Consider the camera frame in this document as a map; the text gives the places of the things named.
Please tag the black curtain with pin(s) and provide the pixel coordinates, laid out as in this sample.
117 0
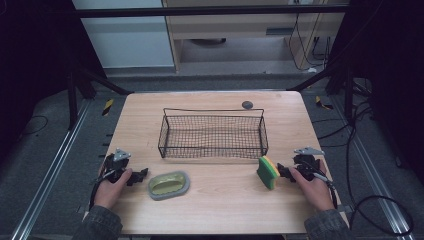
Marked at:
36 60
390 66

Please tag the light wooden desk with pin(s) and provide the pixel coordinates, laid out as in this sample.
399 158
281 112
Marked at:
240 30

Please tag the person's left hand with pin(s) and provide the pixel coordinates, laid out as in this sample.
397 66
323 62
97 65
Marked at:
110 191

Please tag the aluminium floor rail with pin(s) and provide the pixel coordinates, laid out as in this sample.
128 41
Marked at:
376 180
50 173

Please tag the black metal stand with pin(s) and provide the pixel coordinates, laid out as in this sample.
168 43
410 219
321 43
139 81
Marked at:
346 86
76 96

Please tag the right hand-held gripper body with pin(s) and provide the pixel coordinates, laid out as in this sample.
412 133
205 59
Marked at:
308 163

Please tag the yellow and black tape strip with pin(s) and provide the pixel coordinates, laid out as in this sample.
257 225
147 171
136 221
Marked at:
107 107
322 104

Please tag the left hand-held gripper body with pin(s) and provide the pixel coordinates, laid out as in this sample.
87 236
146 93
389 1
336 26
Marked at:
116 165

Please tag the black metal frame bar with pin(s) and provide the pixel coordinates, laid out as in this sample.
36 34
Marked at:
210 11

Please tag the white cabinet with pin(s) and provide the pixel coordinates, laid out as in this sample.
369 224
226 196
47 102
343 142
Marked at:
126 40

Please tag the person's right hand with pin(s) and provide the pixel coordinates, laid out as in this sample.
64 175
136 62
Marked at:
313 191

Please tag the grey round table cap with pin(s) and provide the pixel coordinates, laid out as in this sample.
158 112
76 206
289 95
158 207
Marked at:
247 105

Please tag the green and yellow sponge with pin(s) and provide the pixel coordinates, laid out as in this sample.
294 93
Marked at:
268 172

